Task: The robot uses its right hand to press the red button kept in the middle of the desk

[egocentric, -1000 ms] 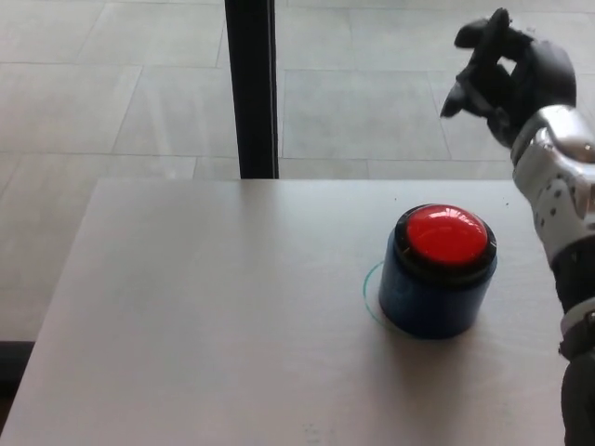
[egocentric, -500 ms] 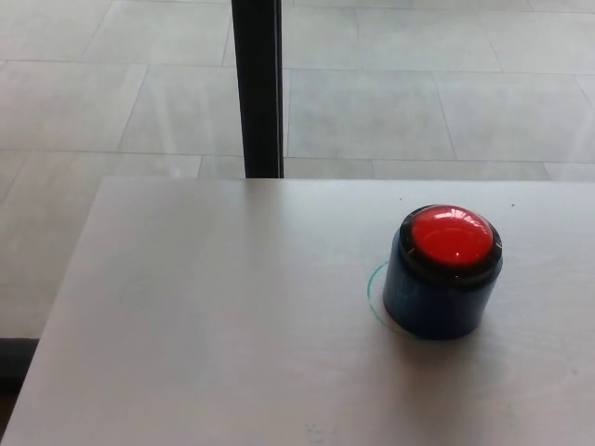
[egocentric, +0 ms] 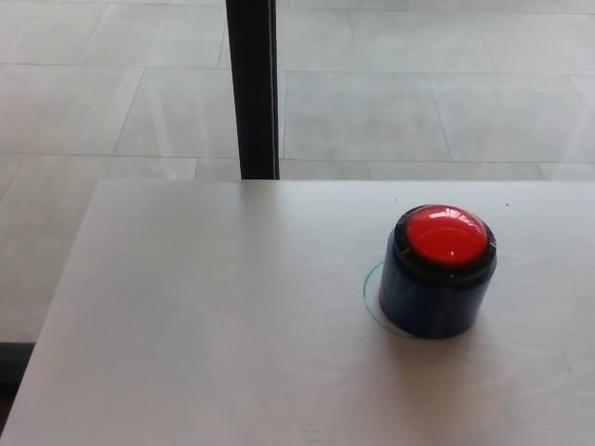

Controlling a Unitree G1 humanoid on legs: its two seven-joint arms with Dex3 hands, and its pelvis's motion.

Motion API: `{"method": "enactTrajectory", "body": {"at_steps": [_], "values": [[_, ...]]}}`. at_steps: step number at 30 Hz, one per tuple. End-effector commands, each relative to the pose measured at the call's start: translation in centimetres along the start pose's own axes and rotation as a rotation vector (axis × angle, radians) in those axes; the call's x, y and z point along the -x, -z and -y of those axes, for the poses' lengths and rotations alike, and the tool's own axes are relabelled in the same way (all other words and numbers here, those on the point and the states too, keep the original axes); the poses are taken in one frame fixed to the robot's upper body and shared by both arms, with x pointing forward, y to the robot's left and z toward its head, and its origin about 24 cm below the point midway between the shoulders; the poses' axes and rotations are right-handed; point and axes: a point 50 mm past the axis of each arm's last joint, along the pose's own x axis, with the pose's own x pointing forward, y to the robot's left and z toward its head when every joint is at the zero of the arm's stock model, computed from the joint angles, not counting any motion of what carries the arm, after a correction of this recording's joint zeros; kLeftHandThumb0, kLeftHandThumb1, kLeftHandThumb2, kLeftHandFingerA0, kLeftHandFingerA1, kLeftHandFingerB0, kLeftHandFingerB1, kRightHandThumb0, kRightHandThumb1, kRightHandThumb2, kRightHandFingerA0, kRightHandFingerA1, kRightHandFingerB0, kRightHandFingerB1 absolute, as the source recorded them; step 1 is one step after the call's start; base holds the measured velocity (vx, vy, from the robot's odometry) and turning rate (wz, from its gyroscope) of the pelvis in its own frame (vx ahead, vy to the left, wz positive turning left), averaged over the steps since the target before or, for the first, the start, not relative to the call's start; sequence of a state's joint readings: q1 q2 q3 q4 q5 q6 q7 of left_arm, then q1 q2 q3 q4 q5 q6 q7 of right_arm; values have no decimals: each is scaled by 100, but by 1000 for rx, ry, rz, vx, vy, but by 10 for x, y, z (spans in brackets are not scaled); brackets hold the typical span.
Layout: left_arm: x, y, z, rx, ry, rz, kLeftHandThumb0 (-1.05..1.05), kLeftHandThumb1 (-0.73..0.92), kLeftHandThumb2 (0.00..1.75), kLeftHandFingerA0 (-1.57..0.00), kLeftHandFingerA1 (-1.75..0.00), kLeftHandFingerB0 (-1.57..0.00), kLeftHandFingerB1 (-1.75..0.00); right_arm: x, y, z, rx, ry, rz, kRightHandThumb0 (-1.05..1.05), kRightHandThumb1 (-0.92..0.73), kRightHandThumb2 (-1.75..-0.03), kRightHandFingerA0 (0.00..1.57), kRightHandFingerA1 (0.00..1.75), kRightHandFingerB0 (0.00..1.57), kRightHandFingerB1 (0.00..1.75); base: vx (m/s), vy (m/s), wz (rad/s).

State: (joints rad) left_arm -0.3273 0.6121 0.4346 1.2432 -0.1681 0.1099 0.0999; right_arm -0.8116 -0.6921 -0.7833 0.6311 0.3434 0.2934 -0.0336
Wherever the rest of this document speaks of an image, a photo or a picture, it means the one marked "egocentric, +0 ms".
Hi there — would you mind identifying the red dome push button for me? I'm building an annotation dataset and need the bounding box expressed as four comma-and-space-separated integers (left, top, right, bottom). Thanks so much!
377, 203, 498, 342

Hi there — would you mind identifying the black window frame post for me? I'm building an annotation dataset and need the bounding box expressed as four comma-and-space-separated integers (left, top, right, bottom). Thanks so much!
224, 0, 282, 181

